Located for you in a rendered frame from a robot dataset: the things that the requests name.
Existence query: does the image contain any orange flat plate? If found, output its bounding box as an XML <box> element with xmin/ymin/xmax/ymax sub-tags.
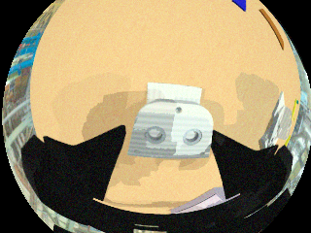
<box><xmin>260</xmin><ymin>9</ymin><xmax>284</xmax><ymax>50</ymax></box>

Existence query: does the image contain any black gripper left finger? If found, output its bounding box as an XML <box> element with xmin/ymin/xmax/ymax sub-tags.
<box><xmin>43</xmin><ymin>125</ymin><xmax>125</xmax><ymax>201</ymax></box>

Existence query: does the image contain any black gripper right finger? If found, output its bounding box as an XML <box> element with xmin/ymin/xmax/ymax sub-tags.
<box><xmin>211</xmin><ymin>131</ymin><xmax>279</xmax><ymax>199</ymax></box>

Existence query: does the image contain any blue flat bar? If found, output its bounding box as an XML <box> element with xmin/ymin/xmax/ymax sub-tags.
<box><xmin>232</xmin><ymin>0</ymin><xmax>246</xmax><ymax>12</ymax></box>

